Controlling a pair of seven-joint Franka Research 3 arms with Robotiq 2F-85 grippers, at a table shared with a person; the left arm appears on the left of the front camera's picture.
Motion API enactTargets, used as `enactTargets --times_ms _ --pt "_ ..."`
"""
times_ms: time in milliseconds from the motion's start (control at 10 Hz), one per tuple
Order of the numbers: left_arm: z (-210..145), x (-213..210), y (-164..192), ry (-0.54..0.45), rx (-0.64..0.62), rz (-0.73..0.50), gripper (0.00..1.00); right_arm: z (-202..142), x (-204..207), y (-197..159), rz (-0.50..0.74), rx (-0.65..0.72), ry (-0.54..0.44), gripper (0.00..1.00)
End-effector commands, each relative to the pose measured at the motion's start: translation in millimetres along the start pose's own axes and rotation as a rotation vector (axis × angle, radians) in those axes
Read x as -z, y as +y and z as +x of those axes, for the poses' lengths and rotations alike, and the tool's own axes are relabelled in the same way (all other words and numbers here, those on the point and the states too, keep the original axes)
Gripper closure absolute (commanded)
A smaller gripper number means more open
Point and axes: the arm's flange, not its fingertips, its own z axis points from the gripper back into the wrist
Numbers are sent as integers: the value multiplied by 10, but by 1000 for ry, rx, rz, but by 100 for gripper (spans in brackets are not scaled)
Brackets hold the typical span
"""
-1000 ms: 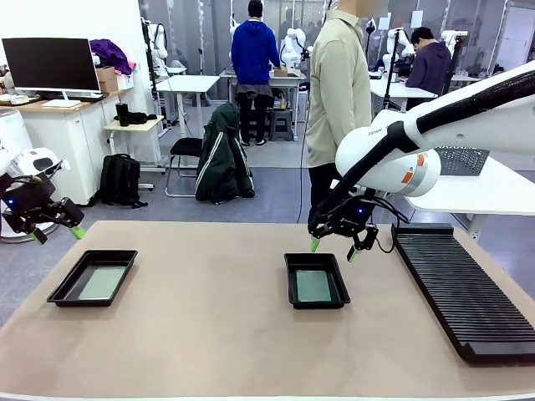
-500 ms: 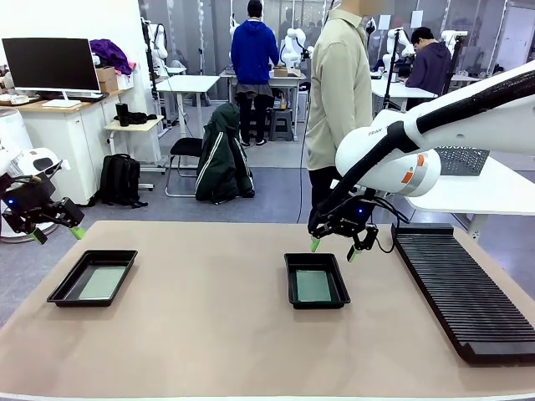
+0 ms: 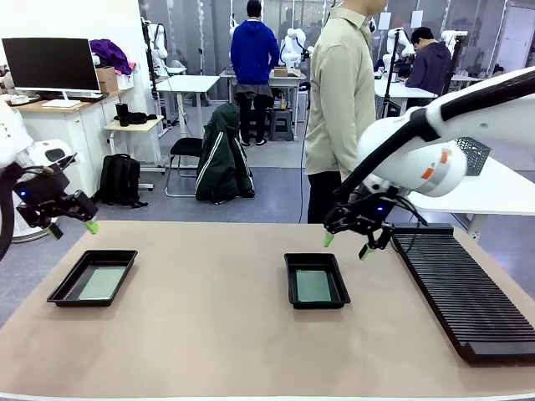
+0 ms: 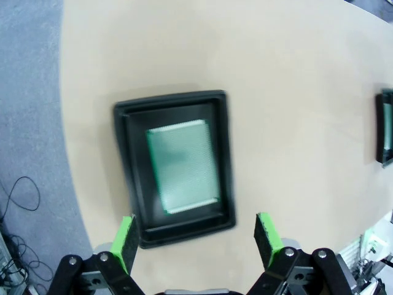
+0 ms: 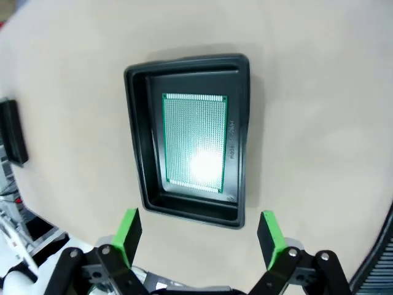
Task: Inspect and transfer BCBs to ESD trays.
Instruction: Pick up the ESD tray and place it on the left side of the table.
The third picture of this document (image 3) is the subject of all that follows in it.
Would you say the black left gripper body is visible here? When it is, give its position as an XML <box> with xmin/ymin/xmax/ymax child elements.
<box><xmin>12</xmin><ymin>166</ymin><xmax>70</xmax><ymax>229</ymax></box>

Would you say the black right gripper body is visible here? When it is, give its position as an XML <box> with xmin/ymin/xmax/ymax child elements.
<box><xmin>337</xmin><ymin>190</ymin><xmax>398</xmax><ymax>233</ymax></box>

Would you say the black ESD tray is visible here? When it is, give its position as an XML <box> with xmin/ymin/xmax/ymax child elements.
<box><xmin>46</xmin><ymin>249</ymin><xmax>139</xmax><ymax>308</ymax></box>
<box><xmin>283</xmin><ymin>252</ymin><xmax>351</xmax><ymax>310</ymax></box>

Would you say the green circuit board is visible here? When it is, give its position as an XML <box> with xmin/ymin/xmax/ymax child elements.
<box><xmin>78</xmin><ymin>266</ymin><xmax>127</xmax><ymax>301</ymax></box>
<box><xmin>295</xmin><ymin>270</ymin><xmax>333</xmax><ymax>302</ymax></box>

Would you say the person right forearm beige sleeve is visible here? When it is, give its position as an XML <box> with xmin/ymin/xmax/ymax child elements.
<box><xmin>336</xmin><ymin>129</ymin><xmax>367</xmax><ymax>185</ymax></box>

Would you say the black backpack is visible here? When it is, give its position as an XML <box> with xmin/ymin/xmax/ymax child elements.
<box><xmin>99</xmin><ymin>153</ymin><xmax>150</xmax><ymax>209</ymax></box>

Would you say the small white side table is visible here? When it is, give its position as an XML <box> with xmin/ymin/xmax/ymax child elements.
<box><xmin>103</xmin><ymin>115</ymin><xmax>167</xmax><ymax>175</ymax></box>

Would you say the black bundled cloth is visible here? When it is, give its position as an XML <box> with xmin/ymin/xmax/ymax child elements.
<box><xmin>125</xmin><ymin>110</ymin><xmax>158</xmax><ymax>125</ymax></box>

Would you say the grey perforated basket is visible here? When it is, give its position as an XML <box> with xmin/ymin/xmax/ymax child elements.
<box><xmin>454</xmin><ymin>136</ymin><xmax>492</xmax><ymax>176</ymax></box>

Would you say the white long background table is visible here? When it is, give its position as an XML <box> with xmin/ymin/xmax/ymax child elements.
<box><xmin>374</xmin><ymin>77</ymin><xmax>438</xmax><ymax>122</ymax></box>

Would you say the black office chair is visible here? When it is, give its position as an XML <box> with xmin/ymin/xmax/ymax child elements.
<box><xmin>165</xmin><ymin>136</ymin><xmax>206</xmax><ymax>198</ymax></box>

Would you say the white computer tower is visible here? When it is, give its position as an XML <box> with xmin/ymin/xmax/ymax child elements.
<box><xmin>295</xmin><ymin>89</ymin><xmax>311</xmax><ymax>124</ymax></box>

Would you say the grey plastic stool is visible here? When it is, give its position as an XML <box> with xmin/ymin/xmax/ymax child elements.
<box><xmin>268</xmin><ymin>107</ymin><xmax>295</xmax><ymax>142</ymax></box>

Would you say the black slotted board rack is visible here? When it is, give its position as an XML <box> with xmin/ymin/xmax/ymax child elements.
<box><xmin>389</xmin><ymin>221</ymin><xmax>535</xmax><ymax>363</ymax></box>

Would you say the person in beige shirt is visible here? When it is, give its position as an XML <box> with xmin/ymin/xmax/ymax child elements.
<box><xmin>303</xmin><ymin>0</ymin><xmax>390</xmax><ymax>225</ymax></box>

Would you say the white rounded table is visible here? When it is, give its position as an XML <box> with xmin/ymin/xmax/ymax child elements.
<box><xmin>407</xmin><ymin>141</ymin><xmax>535</xmax><ymax>241</ymax></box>

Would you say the black computer monitor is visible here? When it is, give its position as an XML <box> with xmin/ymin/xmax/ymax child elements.
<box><xmin>2</xmin><ymin>37</ymin><xmax>104</xmax><ymax>109</ymax></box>

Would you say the brown cardboard box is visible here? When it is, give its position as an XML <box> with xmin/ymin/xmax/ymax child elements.
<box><xmin>94</xmin><ymin>65</ymin><xmax>120</xmax><ymax>94</ymax></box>

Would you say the dark green striped jacket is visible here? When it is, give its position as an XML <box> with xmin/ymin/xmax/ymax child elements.
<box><xmin>194</xmin><ymin>103</ymin><xmax>256</xmax><ymax>206</ymax></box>

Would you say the grey background workbench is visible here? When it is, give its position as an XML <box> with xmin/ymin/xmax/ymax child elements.
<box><xmin>219</xmin><ymin>66</ymin><xmax>308</xmax><ymax>137</ymax></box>

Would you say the person in purple hoodie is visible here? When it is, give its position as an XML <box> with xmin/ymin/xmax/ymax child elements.
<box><xmin>404</xmin><ymin>26</ymin><xmax>453</xmax><ymax>108</ymax></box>

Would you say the purple cloth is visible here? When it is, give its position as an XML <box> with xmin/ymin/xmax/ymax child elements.
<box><xmin>89</xmin><ymin>38</ymin><xmax>137</xmax><ymax>77</ymax></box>

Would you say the white background desk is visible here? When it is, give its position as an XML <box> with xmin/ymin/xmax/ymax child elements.
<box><xmin>155</xmin><ymin>74</ymin><xmax>222</xmax><ymax>139</ymax></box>

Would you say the person in blue hoodie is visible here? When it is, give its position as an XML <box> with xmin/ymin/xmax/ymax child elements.
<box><xmin>230</xmin><ymin>0</ymin><xmax>280</xmax><ymax>147</ymax></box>

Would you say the light grey door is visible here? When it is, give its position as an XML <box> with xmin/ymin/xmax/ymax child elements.
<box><xmin>495</xmin><ymin>0</ymin><xmax>535</xmax><ymax>76</ymax></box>

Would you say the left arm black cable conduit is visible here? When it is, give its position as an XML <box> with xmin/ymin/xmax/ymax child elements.
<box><xmin>0</xmin><ymin>162</ymin><xmax>26</xmax><ymax>262</ymax></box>

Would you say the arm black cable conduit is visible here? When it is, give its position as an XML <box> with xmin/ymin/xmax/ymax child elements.
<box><xmin>0</xmin><ymin>162</ymin><xmax>26</xmax><ymax>262</ymax></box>
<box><xmin>333</xmin><ymin>68</ymin><xmax>535</xmax><ymax>210</ymax></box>

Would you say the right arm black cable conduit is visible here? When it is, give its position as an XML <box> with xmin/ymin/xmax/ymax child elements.
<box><xmin>333</xmin><ymin>68</ymin><xmax>535</xmax><ymax>210</ymax></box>

